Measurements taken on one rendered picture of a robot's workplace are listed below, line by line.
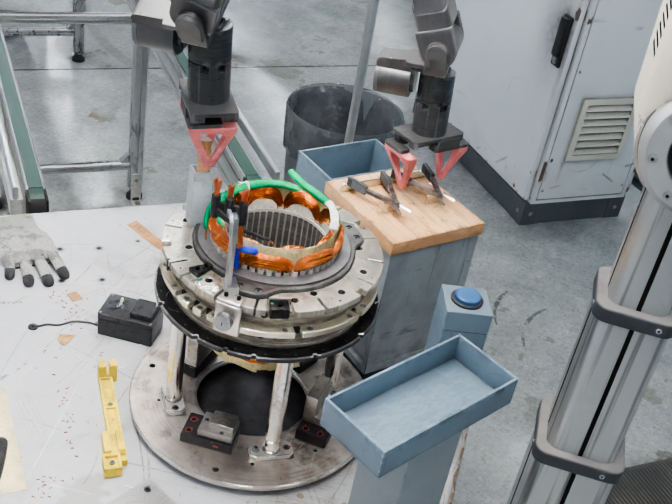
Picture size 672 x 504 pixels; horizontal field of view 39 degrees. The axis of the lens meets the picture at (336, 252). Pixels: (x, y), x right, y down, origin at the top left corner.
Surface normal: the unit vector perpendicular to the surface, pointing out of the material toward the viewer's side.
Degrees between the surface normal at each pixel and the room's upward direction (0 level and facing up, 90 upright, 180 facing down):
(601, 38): 90
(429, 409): 0
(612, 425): 90
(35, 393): 0
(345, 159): 90
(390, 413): 0
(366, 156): 90
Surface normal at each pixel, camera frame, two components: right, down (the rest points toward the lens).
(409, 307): 0.53, 0.54
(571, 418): -0.26, 0.50
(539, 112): -0.92, 0.07
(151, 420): 0.15, -0.82
